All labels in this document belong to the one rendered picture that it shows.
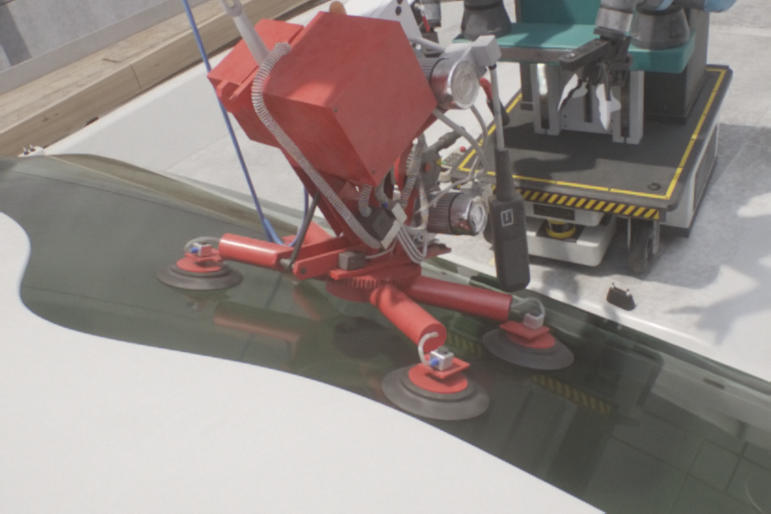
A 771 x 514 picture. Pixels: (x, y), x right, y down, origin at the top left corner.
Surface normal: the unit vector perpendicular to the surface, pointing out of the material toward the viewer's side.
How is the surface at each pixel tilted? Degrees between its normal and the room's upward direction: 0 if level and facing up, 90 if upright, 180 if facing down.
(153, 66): 90
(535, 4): 90
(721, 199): 0
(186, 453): 21
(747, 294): 8
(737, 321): 8
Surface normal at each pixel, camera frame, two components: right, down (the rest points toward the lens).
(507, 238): 0.27, 0.51
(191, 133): 0.74, 0.28
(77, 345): 0.11, -0.93
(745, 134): -0.15, -0.82
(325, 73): -0.36, -0.60
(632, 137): -0.47, 0.55
